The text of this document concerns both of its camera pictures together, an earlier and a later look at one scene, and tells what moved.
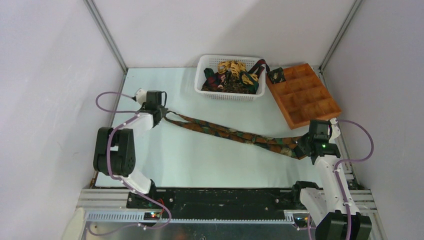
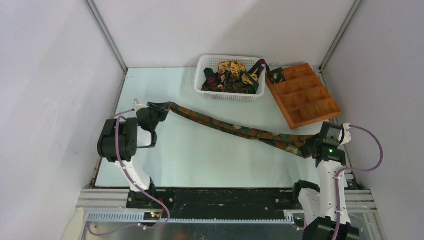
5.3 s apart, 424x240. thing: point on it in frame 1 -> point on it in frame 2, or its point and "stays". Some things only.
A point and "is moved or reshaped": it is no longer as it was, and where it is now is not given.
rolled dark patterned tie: x=276 y=75 stays
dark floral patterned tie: x=289 y=145 is moved or reshaped
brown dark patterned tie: x=231 y=85 stays
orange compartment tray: x=303 y=97 stays
